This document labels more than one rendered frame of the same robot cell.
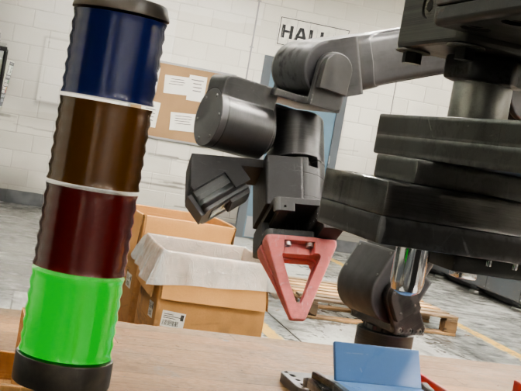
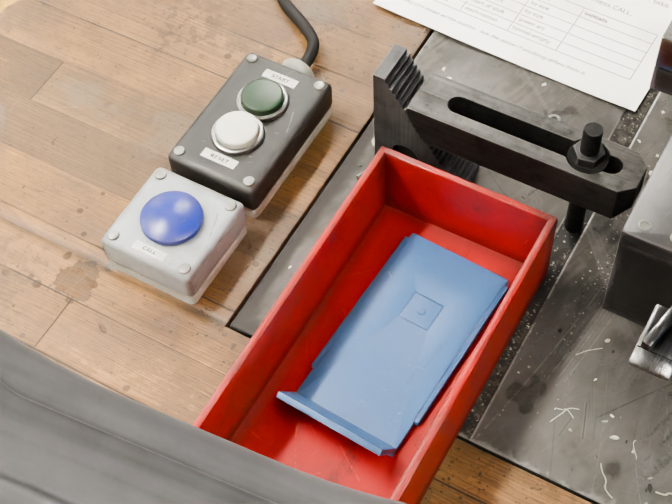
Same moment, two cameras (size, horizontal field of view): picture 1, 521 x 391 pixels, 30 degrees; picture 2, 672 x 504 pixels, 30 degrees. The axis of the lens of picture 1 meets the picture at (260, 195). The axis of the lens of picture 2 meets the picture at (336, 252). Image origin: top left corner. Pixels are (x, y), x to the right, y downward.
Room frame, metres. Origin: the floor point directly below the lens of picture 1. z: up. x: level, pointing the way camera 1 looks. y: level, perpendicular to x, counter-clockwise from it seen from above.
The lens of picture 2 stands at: (1.07, -0.01, 1.58)
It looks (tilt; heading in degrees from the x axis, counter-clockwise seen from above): 56 degrees down; 230
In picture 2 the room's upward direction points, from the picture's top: 4 degrees counter-clockwise
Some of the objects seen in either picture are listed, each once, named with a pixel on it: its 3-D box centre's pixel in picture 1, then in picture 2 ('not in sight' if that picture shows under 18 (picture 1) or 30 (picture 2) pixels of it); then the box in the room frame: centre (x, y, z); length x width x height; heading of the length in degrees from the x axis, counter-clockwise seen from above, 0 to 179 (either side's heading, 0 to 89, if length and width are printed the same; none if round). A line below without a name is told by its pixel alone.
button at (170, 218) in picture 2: not in sight; (172, 222); (0.85, -0.43, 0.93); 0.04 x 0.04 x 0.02
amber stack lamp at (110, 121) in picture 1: (99, 143); not in sight; (0.40, 0.07, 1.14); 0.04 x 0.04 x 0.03
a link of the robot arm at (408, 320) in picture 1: (385, 302); not in sight; (1.04, -0.15, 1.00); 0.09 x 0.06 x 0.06; 29
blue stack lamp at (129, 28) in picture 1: (113, 58); not in sight; (0.40, 0.07, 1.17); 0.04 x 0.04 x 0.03
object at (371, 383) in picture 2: not in sight; (397, 336); (0.80, -0.27, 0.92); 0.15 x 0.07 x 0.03; 14
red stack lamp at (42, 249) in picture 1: (85, 228); not in sight; (0.40, 0.07, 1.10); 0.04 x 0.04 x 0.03
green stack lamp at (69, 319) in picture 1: (71, 312); not in sight; (0.40, 0.07, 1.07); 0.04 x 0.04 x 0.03
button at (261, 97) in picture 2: not in sight; (263, 103); (0.74, -0.46, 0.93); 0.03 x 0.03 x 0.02
